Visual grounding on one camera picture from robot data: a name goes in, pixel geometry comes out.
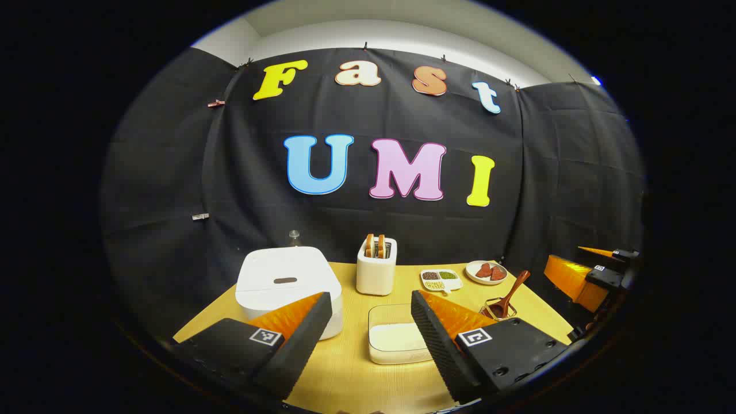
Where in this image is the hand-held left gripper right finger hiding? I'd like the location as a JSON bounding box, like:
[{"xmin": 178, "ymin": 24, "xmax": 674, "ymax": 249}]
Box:
[{"xmin": 411, "ymin": 290, "xmax": 570, "ymax": 404}]

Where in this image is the white round plate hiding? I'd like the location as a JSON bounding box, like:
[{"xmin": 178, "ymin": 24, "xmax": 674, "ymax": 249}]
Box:
[{"xmin": 465, "ymin": 260, "xmax": 508, "ymax": 286}]

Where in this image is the white divided bean dish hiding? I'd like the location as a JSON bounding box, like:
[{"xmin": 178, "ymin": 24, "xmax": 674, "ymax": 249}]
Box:
[{"xmin": 420, "ymin": 269, "xmax": 463, "ymax": 294}]

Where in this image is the white toaster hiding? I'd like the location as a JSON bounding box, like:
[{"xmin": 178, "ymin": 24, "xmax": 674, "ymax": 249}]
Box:
[{"xmin": 356, "ymin": 235, "xmax": 397, "ymax": 296}]

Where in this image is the brown wooden spoon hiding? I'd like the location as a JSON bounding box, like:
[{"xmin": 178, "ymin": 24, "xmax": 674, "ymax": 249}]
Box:
[{"xmin": 489, "ymin": 270, "xmax": 531, "ymax": 319}]

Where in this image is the white rice cooker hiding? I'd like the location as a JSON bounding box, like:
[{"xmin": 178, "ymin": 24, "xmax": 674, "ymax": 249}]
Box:
[{"xmin": 235, "ymin": 246, "xmax": 344, "ymax": 340}]

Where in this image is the clear container of white rice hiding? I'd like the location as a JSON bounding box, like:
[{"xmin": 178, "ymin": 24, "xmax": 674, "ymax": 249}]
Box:
[{"xmin": 368, "ymin": 304, "xmax": 433, "ymax": 365}]

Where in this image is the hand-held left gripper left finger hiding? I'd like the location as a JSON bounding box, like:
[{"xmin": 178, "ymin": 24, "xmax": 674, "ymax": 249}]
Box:
[{"xmin": 172, "ymin": 292, "xmax": 334, "ymax": 401}]

